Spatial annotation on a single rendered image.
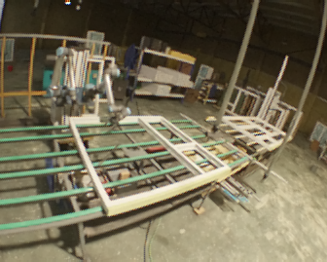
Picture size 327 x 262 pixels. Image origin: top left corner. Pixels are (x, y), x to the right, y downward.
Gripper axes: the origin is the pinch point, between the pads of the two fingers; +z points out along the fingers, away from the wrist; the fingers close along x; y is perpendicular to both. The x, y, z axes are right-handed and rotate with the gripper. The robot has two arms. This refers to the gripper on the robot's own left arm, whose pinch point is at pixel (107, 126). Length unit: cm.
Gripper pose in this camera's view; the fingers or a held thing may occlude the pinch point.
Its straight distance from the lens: 225.8
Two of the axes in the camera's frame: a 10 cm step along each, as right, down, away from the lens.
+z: -7.4, 6.0, -3.0
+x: -6.3, -4.6, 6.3
